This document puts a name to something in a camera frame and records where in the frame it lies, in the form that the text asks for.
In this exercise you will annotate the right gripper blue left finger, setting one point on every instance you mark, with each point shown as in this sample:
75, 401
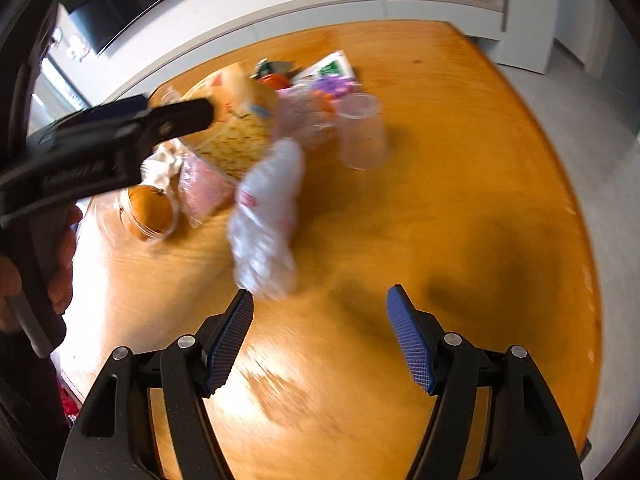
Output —
223, 343

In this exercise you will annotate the white green snack wrapper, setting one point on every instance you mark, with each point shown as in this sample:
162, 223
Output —
335, 64

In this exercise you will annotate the yellow patterned paper bag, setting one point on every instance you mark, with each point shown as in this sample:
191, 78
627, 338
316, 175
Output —
243, 115

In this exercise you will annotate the clear plastic measuring cup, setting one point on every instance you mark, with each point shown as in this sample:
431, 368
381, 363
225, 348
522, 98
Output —
361, 131

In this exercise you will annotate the purple pink snack packet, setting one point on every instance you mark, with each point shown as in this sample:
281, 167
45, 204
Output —
333, 87

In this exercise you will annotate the person's left hand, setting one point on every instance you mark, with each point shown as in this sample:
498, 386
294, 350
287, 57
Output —
60, 287

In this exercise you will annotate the black television screen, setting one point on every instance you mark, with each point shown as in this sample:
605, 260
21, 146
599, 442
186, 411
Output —
100, 22

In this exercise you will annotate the orange fruit in plastic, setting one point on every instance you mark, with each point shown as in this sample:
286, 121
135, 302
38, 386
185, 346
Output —
146, 212

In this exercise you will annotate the crushed clear plastic bottle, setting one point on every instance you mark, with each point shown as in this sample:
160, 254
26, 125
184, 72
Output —
263, 221

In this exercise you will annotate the red plastic cap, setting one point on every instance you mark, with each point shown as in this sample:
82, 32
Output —
275, 81

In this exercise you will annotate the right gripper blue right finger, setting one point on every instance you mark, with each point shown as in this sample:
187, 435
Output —
415, 331

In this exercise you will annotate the pink shred cellophane bag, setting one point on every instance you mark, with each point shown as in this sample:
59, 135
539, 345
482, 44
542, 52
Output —
304, 116

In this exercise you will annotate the white tall cabinet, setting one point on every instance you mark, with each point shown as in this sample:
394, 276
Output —
528, 34

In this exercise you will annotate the white low tv cabinet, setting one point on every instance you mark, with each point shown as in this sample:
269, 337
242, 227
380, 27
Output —
173, 40

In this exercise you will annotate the white crumpled tissue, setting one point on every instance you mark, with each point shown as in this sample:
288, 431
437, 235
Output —
164, 165

